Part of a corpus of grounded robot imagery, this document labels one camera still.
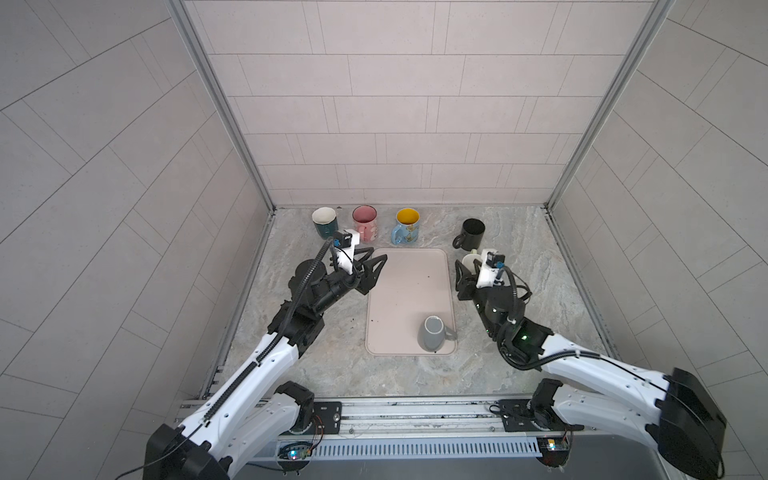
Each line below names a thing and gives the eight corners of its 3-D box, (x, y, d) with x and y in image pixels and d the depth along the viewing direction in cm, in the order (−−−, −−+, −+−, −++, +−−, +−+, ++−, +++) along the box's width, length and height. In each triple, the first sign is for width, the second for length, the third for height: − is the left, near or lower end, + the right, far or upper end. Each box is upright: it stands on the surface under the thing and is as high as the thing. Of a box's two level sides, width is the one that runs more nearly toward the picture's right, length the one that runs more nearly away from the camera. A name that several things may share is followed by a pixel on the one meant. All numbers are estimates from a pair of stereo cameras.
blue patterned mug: (392, 248, 106) (392, 229, 98) (393, 226, 113) (392, 207, 105) (419, 248, 106) (421, 229, 98) (418, 226, 113) (419, 207, 105)
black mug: (453, 250, 106) (457, 234, 99) (450, 234, 110) (454, 218, 103) (481, 250, 106) (487, 234, 99) (477, 234, 110) (483, 218, 103)
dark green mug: (317, 241, 107) (310, 221, 98) (320, 226, 111) (314, 206, 103) (338, 242, 107) (333, 221, 98) (341, 226, 111) (336, 206, 103)
